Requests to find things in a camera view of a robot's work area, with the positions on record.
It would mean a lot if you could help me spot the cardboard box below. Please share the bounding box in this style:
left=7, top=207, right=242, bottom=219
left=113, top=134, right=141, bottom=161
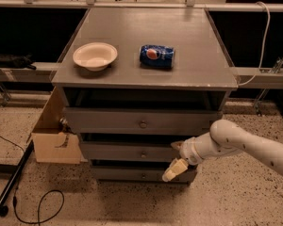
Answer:
left=31, top=89, right=83, bottom=164

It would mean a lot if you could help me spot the white paper bowl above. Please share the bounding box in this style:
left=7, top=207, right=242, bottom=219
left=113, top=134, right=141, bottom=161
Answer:
left=73, top=42, right=118, bottom=72

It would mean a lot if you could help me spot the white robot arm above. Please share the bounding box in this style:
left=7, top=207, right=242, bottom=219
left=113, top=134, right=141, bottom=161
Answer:
left=162, top=120, right=283, bottom=182

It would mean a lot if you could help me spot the black cloth on rail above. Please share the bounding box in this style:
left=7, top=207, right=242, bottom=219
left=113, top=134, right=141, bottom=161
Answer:
left=0, top=54, right=36, bottom=70

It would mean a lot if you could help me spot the grey middle drawer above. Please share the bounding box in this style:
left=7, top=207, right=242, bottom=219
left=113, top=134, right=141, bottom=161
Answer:
left=80, top=142, right=179, bottom=162

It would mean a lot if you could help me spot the grey drawer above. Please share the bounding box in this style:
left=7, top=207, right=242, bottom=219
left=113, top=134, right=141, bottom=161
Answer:
left=80, top=142, right=179, bottom=162
left=63, top=107, right=223, bottom=136
left=92, top=167, right=197, bottom=184

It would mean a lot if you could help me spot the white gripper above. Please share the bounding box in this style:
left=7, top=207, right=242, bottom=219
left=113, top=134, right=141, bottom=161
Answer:
left=162, top=135, right=211, bottom=182

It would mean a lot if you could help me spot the grey top drawer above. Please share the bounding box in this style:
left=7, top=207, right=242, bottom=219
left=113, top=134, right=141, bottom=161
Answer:
left=63, top=107, right=223, bottom=136

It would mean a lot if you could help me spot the grey bottom drawer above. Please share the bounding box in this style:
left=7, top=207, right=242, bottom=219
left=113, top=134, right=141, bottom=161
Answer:
left=92, top=167, right=197, bottom=184

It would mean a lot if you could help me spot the metal guard rail frame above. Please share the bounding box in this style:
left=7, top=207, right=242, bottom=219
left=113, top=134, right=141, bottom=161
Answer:
left=0, top=2, right=283, bottom=112

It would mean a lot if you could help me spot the blue pepsi can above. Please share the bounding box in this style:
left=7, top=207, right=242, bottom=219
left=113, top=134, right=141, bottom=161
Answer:
left=140, top=44, right=175, bottom=69

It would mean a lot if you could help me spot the black metal bar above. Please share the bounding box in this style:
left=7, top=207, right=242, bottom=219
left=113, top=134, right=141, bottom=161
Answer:
left=0, top=141, right=34, bottom=218

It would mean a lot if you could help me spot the white cable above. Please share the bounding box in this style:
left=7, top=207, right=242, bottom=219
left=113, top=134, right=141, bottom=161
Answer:
left=237, top=1, right=271, bottom=87

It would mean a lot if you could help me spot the grey drawer cabinet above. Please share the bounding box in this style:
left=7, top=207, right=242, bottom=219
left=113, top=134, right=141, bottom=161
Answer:
left=53, top=8, right=238, bottom=183

